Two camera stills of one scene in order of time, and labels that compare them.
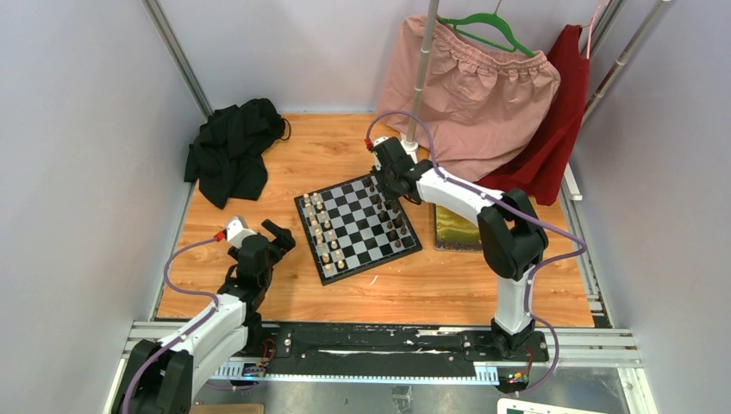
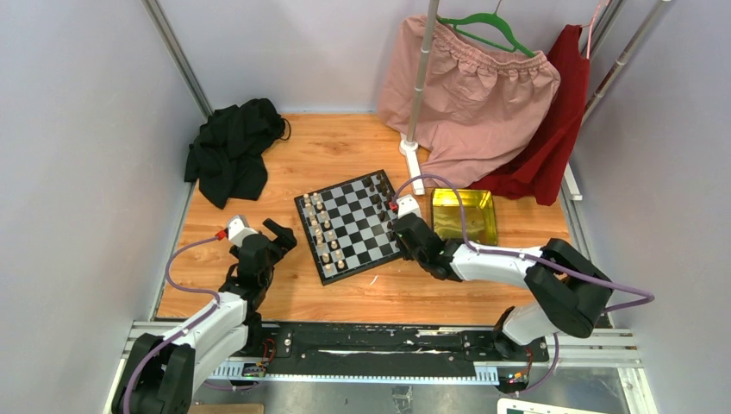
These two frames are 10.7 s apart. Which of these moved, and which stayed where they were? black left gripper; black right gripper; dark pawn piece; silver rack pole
Moved: black right gripper
Stayed: silver rack pole; dark pawn piece; black left gripper
